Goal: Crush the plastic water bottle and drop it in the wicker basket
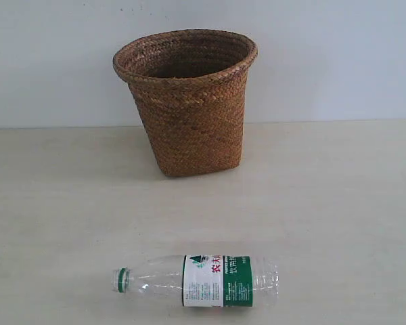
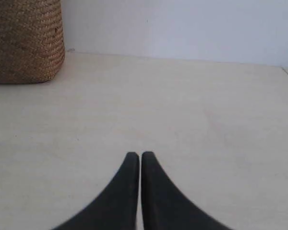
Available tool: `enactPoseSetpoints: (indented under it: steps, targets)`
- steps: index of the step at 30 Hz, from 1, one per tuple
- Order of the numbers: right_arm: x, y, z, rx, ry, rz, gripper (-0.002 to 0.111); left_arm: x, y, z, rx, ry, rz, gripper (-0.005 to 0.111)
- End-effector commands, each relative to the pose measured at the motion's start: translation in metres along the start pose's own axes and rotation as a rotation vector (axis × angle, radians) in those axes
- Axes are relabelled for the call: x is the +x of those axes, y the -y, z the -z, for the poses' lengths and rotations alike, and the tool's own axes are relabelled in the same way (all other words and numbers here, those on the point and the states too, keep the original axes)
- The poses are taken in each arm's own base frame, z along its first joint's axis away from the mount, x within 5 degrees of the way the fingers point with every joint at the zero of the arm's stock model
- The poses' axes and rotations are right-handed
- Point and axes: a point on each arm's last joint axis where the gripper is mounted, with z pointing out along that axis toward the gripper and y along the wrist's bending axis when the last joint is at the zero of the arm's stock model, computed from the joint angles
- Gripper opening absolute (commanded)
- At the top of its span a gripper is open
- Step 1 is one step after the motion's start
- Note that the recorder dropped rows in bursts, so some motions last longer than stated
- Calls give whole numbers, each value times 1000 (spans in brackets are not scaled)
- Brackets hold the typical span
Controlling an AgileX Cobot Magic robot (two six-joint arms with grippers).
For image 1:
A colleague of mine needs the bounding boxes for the clear plastic water bottle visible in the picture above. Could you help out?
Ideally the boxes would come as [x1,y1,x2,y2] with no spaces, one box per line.
[112,255,279,307]

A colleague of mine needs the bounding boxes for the brown woven wicker basket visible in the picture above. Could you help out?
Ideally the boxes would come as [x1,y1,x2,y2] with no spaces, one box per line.
[112,29,258,177]

